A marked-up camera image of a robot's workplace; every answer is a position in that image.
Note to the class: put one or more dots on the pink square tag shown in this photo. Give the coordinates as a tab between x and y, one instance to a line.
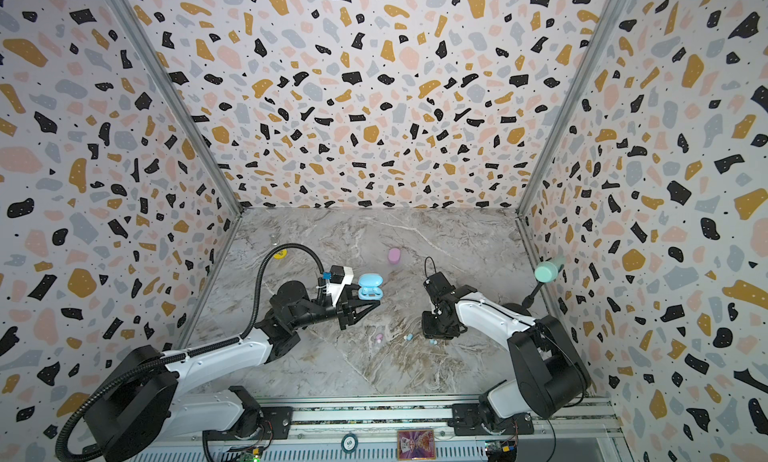
416	445

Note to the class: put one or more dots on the blue charging case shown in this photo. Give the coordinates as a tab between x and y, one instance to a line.
370	287

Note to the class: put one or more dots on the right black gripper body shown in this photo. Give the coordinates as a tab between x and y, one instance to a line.
435	328

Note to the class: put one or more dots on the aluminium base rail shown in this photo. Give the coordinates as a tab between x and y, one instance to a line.
588	431

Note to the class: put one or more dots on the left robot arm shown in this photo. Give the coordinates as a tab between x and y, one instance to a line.
150	394

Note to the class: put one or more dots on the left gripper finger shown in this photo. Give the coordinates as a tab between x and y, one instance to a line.
352	311
350	296

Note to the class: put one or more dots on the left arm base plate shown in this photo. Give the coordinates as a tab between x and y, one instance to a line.
271	423

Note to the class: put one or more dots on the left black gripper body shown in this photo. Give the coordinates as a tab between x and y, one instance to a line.
318	315

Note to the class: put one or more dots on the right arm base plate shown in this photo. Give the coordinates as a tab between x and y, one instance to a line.
475	419

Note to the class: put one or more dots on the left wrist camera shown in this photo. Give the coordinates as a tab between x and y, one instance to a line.
335	280

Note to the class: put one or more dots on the round white badge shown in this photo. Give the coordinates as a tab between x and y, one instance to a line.
349	443

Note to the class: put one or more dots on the pink charging case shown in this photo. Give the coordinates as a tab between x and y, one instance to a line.
394	256

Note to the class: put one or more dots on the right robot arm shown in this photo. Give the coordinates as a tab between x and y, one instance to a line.
548	372

